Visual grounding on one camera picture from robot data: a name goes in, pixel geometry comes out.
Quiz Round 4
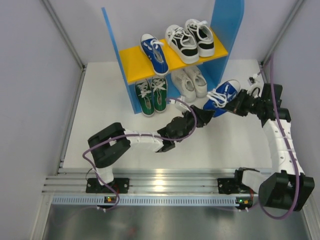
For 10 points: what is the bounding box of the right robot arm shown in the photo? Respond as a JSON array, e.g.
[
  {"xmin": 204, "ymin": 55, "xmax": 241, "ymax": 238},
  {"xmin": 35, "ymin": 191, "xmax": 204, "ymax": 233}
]
[{"xmin": 224, "ymin": 83, "xmax": 315, "ymax": 212}]

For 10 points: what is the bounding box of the aluminium mounting rail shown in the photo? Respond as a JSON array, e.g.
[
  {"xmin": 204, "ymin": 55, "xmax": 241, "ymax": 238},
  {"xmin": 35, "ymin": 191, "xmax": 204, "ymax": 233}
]
[{"xmin": 41, "ymin": 159, "xmax": 235, "ymax": 196}]

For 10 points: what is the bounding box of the left aluminium frame post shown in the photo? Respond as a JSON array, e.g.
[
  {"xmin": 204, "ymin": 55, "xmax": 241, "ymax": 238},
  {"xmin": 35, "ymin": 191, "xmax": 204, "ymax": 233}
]
[{"xmin": 40, "ymin": 0, "xmax": 85, "ymax": 71}]

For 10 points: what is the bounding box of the aluminium frame post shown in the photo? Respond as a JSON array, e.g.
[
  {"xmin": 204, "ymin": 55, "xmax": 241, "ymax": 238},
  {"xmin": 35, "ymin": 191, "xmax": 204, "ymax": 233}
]
[
  {"xmin": 260, "ymin": 0, "xmax": 306, "ymax": 67},
  {"xmin": 40, "ymin": 0, "xmax": 85, "ymax": 71}
]

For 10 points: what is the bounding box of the black white sneaker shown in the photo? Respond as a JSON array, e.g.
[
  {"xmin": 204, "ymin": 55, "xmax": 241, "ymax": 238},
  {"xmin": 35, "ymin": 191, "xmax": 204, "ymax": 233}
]
[
  {"xmin": 165, "ymin": 24, "xmax": 200, "ymax": 65},
  {"xmin": 184, "ymin": 19, "xmax": 215, "ymax": 58}
]

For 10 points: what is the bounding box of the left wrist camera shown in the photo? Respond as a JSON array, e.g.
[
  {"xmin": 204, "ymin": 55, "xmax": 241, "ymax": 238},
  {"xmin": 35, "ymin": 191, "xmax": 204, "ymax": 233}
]
[{"xmin": 169, "ymin": 96, "xmax": 189, "ymax": 113}]

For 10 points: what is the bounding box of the blue sneaker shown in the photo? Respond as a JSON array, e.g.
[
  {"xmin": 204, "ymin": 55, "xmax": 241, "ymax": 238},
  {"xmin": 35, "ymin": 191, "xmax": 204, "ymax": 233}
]
[
  {"xmin": 140, "ymin": 33, "xmax": 169, "ymax": 76},
  {"xmin": 203, "ymin": 79, "xmax": 241, "ymax": 118}
]

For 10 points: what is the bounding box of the blue and yellow shoe shelf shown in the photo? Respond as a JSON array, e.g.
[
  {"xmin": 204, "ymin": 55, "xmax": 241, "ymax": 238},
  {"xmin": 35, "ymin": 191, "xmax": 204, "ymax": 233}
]
[{"xmin": 101, "ymin": 0, "xmax": 245, "ymax": 115}]

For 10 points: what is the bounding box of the black white sneaker right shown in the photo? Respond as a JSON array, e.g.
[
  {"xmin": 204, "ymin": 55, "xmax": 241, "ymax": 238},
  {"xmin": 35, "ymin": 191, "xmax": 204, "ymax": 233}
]
[{"xmin": 184, "ymin": 19, "xmax": 215, "ymax": 58}]

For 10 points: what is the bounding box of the black white sneaker left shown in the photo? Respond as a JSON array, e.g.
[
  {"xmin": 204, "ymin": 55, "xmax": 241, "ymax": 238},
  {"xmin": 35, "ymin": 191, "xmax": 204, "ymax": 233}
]
[{"xmin": 165, "ymin": 24, "xmax": 200, "ymax": 65}]

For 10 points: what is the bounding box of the slotted cable duct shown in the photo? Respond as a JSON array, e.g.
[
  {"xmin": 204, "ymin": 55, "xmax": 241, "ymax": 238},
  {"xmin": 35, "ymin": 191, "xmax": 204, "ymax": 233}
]
[{"xmin": 52, "ymin": 195, "xmax": 251, "ymax": 207}]

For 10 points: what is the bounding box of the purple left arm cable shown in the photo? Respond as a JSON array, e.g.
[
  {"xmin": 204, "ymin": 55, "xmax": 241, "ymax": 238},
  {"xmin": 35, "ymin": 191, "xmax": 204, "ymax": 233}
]
[{"xmin": 81, "ymin": 96, "xmax": 198, "ymax": 213}]

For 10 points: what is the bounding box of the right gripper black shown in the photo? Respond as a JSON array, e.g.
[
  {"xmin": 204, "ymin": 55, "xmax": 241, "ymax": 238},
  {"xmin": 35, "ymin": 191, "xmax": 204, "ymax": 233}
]
[{"xmin": 221, "ymin": 89, "xmax": 265, "ymax": 117}]

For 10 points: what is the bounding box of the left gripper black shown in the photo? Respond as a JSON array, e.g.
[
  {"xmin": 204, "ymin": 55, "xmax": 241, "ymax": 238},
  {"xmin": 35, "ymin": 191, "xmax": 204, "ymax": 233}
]
[{"xmin": 175, "ymin": 104, "xmax": 215, "ymax": 143}]

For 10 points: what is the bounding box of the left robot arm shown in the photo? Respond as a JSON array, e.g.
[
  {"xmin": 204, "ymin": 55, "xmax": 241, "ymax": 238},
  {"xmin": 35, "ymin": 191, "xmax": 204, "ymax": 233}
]
[{"xmin": 84, "ymin": 105, "xmax": 216, "ymax": 194}]

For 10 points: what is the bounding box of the green sneaker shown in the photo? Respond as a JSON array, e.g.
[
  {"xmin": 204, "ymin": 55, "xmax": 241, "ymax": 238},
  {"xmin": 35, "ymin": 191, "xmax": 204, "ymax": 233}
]
[
  {"xmin": 134, "ymin": 79, "xmax": 155, "ymax": 117},
  {"xmin": 151, "ymin": 77, "xmax": 168, "ymax": 113}
]

